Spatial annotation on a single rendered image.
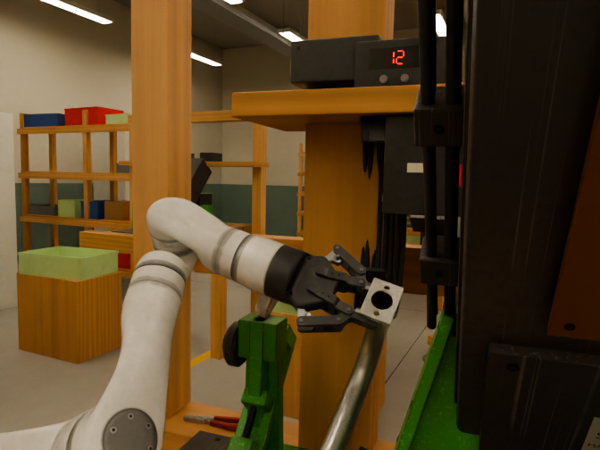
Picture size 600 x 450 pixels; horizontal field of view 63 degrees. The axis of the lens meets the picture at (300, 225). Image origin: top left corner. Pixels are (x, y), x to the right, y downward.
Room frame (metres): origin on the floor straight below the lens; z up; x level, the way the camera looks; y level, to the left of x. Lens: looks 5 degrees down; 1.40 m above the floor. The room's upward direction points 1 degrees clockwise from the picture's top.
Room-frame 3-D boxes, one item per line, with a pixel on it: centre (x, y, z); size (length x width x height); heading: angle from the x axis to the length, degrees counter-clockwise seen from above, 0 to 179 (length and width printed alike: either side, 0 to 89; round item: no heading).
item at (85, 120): (6.33, 2.63, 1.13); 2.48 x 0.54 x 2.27; 65
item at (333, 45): (0.85, -0.06, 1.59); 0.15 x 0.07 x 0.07; 70
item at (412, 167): (0.78, -0.22, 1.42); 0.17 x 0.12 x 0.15; 70
